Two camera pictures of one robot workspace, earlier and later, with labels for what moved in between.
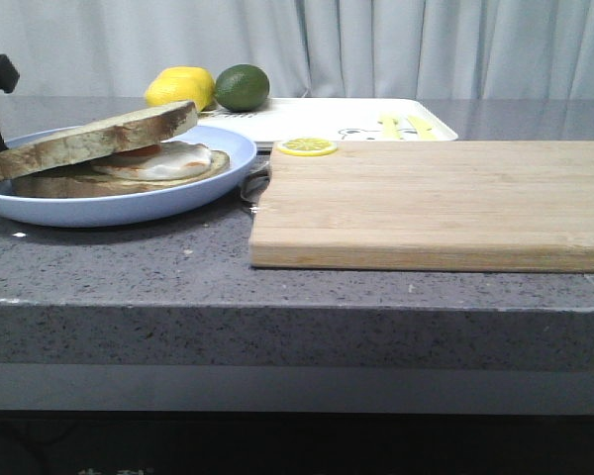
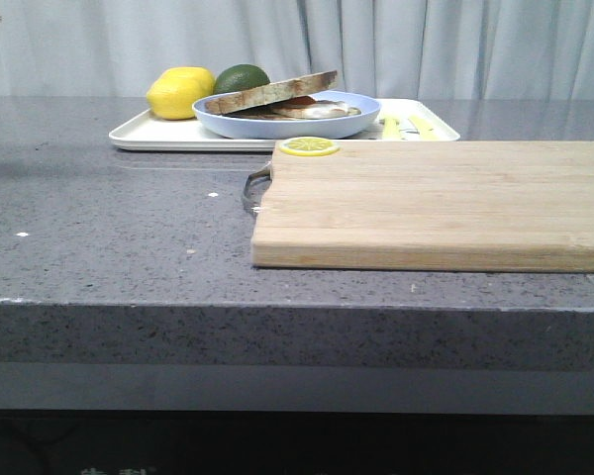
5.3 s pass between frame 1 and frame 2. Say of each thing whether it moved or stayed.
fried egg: moved
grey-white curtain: stayed
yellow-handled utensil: stayed
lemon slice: stayed
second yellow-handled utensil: stayed
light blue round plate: moved
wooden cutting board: stayed
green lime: stayed
